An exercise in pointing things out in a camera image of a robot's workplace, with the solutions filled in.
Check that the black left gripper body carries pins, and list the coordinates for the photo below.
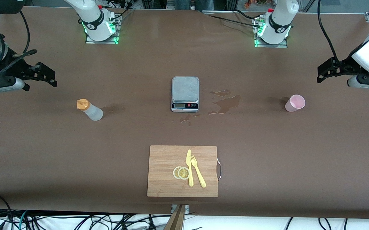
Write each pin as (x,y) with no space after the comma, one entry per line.
(343,65)

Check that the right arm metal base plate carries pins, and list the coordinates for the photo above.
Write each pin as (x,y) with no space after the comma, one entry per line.
(115,35)

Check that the pink plastic cup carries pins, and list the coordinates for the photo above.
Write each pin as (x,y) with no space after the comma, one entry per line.
(294,103)

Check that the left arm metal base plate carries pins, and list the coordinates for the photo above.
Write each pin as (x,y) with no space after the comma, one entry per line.
(283,45)

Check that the bamboo cutting board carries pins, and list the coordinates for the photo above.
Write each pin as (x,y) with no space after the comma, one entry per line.
(162,166)

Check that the large brown liquid spill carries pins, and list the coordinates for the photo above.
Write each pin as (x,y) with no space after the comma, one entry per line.
(226,103)

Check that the small brown liquid spill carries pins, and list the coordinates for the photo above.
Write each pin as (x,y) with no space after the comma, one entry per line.
(186,118)

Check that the clear orange-capped sauce bottle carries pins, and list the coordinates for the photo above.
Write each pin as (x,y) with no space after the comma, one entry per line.
(93,112)

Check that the person in blue jeans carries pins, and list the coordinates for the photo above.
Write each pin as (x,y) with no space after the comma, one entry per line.
(194,3)

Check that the yellow plastic knife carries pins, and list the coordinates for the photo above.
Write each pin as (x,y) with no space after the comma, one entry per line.
(190,179)

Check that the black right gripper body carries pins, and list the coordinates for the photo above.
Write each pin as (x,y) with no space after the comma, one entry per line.
(12,67)

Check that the wooden post with bracket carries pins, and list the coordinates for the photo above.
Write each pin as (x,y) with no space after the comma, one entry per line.
(176,220)

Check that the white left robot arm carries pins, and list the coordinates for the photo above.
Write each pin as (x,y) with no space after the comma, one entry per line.
(278,19)

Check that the orange toy food pile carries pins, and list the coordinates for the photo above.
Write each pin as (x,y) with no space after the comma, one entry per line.
(255,3)

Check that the lemon slice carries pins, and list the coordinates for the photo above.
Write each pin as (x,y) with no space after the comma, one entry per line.
(184,173)
(175,172)

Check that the yellow plastic fork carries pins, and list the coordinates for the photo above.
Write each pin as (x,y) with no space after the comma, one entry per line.
(200,179)

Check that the silver digital kitchen scale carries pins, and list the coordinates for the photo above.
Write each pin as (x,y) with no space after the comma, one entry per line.
(184,88)

